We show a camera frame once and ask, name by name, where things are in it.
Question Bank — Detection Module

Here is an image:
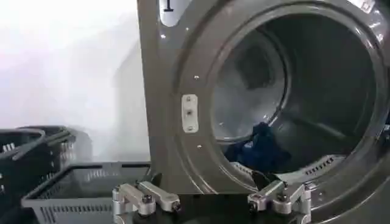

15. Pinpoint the dark blue garment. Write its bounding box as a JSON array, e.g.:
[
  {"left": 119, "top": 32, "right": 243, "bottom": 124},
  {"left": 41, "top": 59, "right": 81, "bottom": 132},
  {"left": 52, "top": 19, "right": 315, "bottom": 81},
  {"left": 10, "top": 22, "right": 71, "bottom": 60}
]
[{"left": 224, "top": 122, "right": 293, "bottom": 173}]

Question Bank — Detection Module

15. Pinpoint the grey slotted laundry basket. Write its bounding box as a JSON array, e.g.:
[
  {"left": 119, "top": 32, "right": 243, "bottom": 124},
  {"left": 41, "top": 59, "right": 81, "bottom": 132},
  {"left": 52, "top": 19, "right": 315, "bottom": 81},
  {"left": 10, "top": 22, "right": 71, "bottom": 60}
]
[{"left": 20, "top": 161, "right": 152, "bottom": 224}]

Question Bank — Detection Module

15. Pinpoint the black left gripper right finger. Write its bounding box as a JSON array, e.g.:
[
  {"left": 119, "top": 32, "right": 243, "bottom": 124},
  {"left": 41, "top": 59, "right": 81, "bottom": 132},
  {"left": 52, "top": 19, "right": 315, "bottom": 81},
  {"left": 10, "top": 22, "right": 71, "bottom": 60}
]
[{"left": 247, "top": 170, "right": 312, "bottom": 224}]

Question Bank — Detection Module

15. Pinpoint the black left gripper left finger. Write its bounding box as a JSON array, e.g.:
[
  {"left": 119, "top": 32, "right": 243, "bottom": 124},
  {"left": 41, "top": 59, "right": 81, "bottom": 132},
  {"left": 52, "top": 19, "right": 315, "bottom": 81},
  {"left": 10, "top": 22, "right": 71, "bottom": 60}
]
[{"left": 112, "top": 172, "right": 182, "bottom": 224}]

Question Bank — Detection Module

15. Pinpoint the black laundry basket with handles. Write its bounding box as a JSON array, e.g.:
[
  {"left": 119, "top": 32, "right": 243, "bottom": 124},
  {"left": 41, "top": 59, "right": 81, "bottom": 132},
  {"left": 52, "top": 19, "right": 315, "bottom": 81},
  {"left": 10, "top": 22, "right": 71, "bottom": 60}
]
[{"left": 0, "top": 125, "right": 93, "bottom": 224}]

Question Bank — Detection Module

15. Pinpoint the grey front-load dryer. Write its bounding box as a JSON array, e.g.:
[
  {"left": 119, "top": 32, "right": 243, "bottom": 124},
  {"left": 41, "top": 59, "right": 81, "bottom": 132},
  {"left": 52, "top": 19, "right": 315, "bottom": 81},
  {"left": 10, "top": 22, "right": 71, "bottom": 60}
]
[{"left": 136, "top": 0, "right": 390, "bottom": 224}]

